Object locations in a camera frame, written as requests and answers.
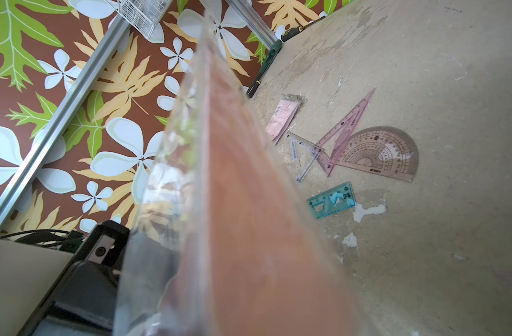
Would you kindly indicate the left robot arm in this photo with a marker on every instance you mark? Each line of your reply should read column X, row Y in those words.
column 30, row 263

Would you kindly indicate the white wire basket left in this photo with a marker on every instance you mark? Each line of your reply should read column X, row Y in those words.
column 143, row 15

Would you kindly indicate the green transparent straight ruler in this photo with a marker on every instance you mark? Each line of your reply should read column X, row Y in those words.
column 332, row 201

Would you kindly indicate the pink ruler set pouch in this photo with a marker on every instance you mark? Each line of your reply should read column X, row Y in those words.
column 223, row 243
column 287, row 108

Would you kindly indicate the pink transparent protractor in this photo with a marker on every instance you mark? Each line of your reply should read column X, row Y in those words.
column 384, row 151

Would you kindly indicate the clear transparent triangle ruler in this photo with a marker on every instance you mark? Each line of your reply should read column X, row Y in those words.
column 303, row 155

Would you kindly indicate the green black pipe wrench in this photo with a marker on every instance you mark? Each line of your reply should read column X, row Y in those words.
column 275, row 49

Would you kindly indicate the pink transparent triangle ruler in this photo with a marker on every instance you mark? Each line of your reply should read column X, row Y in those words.
column 344, row 128

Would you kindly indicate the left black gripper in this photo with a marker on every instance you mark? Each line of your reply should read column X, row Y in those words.
column 83, row 298

